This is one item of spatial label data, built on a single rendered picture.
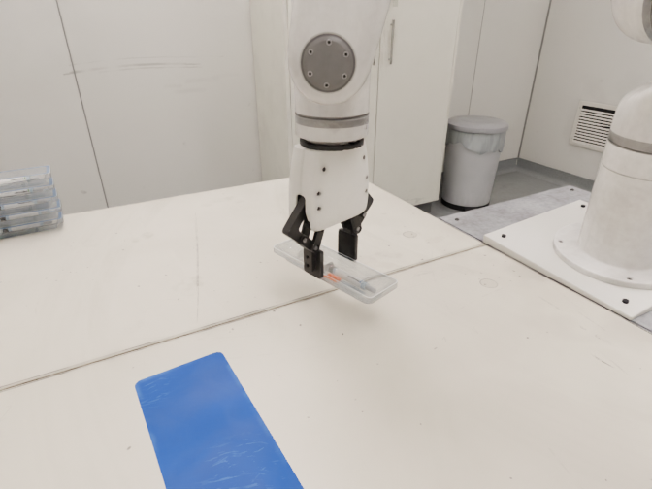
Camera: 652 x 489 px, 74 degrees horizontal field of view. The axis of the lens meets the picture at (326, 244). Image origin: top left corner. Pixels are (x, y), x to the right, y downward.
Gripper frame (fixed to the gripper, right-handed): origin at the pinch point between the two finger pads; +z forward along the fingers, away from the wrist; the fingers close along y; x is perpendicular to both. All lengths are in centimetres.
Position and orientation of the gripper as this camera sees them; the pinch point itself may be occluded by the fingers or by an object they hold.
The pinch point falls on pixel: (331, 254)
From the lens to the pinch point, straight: 58.0
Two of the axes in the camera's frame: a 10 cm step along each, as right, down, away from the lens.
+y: -7.1, 3.2, -6.2
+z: 0.0, 8.9, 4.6
